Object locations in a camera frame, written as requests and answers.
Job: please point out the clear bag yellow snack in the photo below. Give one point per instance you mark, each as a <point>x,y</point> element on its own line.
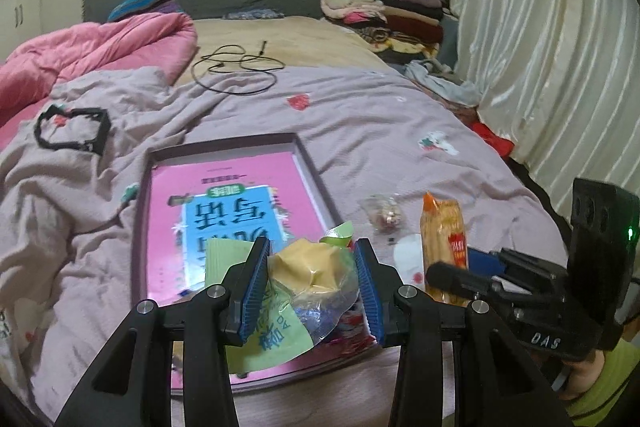
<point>305,272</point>

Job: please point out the light green snack packet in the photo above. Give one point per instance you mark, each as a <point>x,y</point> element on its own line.
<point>272,342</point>

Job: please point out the red cloth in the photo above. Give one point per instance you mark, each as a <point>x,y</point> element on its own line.
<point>495,139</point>

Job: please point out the patterned blue cloth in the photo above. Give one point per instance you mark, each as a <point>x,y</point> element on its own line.
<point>252,13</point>

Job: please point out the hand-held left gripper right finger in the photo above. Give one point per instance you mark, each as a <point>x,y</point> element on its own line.
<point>370,297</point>

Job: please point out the orange cracker packet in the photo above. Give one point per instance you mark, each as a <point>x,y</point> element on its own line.
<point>442,237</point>

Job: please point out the person's right forearm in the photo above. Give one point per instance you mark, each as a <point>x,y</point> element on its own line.
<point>615,382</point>

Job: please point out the red yellow snack packet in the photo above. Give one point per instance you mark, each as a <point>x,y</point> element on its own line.
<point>350,329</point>

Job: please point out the pink quilt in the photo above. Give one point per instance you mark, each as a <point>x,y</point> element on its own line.
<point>100,47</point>

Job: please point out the pile of folded clothes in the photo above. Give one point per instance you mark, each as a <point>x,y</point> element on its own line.
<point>400,17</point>

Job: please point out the black plastic frame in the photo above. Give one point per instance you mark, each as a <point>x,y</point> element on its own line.
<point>102,132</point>

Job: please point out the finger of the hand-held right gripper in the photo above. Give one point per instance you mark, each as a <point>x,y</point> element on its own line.
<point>450,279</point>
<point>482,261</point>

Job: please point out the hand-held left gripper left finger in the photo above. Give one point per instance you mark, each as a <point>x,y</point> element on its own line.
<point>255,292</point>

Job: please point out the lilac printed duvet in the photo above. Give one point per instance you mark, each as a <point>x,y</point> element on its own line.
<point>375,122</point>

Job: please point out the white grey garment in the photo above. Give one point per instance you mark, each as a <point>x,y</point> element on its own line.
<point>445,84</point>

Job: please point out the shallow grey cardboard box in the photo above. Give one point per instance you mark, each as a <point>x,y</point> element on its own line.
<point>225,152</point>

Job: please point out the beige bed sheet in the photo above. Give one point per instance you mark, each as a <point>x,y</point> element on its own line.
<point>310,42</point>

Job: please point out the clear candy packet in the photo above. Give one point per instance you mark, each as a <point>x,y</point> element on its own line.
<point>385,212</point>

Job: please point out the cream satin curtain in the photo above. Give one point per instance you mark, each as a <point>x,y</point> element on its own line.
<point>550,57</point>

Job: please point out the striped blue cushion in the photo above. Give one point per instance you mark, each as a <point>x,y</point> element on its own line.
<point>145,2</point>

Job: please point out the pink blue book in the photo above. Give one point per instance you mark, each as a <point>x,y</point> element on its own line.
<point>220,207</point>

